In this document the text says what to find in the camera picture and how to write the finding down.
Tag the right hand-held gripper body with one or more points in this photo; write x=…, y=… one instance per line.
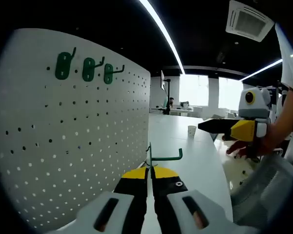
x=256, y=107

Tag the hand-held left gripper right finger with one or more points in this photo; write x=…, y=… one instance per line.
x=210, y=214

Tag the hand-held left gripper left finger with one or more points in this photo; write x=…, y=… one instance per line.
x=92, y=214

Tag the green hook assembly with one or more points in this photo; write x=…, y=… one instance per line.
x=63, y=65
x=166, y=159
x=108, y=74
x=88, y=70

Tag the white perforated mounting plate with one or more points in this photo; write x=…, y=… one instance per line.
x=63, y=151

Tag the person's right hand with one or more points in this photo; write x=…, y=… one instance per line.
x=243, y=148

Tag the paper cup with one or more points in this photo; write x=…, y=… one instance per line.
x=191, y=131

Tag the ceiling light strip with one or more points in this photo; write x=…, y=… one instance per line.
x=166, y=36
x=261, y=69

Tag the black tripod stand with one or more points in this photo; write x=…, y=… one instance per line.
x=168, y=97

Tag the grey mesh chair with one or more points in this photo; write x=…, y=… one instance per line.
x=263, y=187

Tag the monitor on stand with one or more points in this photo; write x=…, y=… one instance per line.
x=162, y=80

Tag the ceiling air vent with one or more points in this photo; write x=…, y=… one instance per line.
x=249, y=19

